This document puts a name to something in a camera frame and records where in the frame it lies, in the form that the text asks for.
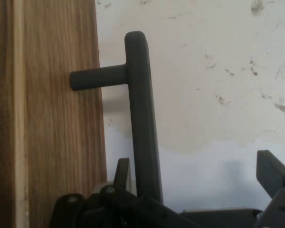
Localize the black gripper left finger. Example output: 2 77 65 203
48 157 201 228

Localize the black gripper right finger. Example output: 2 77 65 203
256 150 285 228

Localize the wooden cabinet door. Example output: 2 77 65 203
0 0 108 228

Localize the black bar door handle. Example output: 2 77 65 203
69 30 164 205

